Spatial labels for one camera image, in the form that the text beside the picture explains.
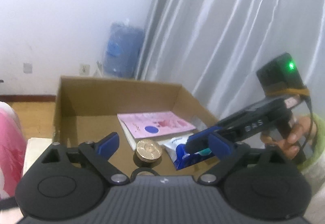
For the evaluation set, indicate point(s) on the person's right hand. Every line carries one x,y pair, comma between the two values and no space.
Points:
299,132

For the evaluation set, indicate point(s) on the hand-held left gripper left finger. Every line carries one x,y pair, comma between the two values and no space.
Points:
109,142

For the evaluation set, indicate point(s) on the pink printed blanket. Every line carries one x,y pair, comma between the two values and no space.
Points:
10,150

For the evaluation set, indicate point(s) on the white wall plate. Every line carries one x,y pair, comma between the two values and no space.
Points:
28,68

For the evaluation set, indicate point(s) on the blue wet wipes packet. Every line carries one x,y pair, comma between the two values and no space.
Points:
182,155

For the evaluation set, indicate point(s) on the person's right forearm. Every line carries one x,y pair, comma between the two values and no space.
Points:
317,137

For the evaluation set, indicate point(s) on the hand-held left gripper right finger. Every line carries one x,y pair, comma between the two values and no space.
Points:
221,146

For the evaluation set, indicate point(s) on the white wall socket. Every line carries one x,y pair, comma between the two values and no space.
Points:
85,68

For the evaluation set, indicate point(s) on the brown cardboard box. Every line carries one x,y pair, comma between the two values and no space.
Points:
114,97

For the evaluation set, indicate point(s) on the blue wrapped water barrel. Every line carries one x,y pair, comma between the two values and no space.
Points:
124,49

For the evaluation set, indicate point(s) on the grey sheer curtain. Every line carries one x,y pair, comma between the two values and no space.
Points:
228,23

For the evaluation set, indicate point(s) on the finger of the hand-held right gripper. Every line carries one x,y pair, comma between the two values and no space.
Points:
198,141

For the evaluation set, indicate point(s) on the pink cover notebook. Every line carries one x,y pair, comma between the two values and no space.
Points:
157,125

